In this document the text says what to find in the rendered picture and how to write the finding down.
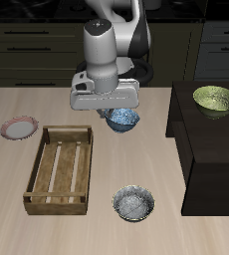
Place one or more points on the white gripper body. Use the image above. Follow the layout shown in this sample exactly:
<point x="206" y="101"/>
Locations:
<point x="103" y="98"/>

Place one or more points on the blue bowl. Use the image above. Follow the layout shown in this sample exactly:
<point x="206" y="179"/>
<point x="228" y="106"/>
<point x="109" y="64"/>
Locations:
<point x="122" y="120"/>

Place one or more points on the green bowl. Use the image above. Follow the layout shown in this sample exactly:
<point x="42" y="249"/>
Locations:
<point x="215" y="100"/>

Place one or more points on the dark kitchen cupboards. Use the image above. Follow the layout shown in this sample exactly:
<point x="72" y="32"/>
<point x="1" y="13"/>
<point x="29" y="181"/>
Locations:
<point x="33" y="50"/>

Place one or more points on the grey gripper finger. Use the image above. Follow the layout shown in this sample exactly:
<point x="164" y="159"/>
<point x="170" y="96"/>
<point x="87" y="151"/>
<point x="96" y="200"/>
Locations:
<point x="102" y="113"/>

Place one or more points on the wooden slat tray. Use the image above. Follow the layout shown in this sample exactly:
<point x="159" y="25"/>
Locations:
<point x="60" y="170"/>

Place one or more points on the small pink fluted dish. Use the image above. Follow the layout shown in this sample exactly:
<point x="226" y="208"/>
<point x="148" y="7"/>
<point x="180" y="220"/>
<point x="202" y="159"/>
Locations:
<point x="19" y="128"/>

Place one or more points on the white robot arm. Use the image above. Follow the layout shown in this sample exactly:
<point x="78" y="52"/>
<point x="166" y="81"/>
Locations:
<point x="100" y="50"/>

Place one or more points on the grey bowl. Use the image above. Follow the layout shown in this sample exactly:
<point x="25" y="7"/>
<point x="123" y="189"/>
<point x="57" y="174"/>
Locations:
<point x="133" y="203"/>

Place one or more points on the dark wooden cabinet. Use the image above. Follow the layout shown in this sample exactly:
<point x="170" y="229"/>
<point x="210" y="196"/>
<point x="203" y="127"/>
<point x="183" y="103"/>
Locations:
<point x="207" y="149"/>

